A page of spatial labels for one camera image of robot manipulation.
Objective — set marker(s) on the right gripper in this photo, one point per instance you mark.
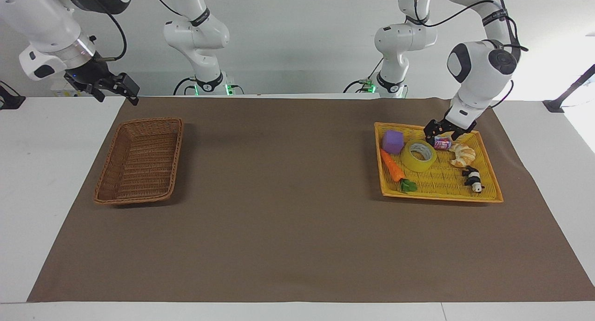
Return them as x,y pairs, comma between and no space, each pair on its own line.
86,75

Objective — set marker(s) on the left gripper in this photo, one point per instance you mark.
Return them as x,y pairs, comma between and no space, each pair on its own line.
449,116

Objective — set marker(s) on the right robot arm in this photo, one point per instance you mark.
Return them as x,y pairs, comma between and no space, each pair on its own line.
51,28

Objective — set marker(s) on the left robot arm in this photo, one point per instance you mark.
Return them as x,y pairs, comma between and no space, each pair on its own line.
476,63

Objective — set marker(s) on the yellow tape roll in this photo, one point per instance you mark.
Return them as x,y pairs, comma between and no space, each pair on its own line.
411,162

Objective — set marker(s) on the yellow woven basket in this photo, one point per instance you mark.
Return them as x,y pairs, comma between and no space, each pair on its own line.
441,181

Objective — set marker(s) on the brown wicker basket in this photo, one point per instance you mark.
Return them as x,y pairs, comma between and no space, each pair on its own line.
139,163

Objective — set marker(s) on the small drink can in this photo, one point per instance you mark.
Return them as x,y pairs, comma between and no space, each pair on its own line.
442,143

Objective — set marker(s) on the toy croissant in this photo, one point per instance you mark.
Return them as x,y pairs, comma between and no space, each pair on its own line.
462,154

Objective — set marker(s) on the purple cube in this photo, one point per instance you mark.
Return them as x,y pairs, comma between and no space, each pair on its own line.
393,142

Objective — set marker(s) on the toy panda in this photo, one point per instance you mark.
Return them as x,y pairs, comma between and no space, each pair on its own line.
473,177

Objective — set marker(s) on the orange toy carrot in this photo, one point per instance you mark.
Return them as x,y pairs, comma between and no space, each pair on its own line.
391,167

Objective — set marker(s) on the black stand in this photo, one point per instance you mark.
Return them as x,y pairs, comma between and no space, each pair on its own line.
569,89
9,100

